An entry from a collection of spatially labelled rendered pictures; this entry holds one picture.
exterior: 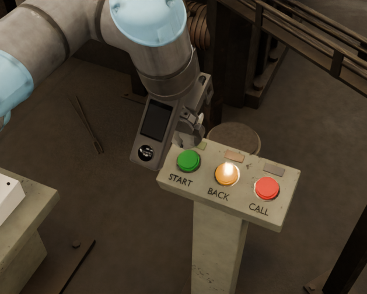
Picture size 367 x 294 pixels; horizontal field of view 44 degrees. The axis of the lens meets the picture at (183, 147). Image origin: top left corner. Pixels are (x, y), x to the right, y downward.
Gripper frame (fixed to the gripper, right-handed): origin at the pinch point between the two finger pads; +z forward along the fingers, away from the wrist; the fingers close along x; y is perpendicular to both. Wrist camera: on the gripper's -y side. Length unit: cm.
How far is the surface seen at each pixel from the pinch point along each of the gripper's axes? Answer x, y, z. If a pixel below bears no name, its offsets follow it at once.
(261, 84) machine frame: 7, 65, 84
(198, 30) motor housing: 21, 48, 35
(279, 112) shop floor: -2, 59, 92
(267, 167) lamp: -13.9, 3.7, 6.4
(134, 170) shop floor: 36, 12, 75
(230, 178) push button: -8.6, -0.8, 5.5
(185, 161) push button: 0.1, -0.6, 5.5
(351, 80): -22.8, 26.9, 8.0
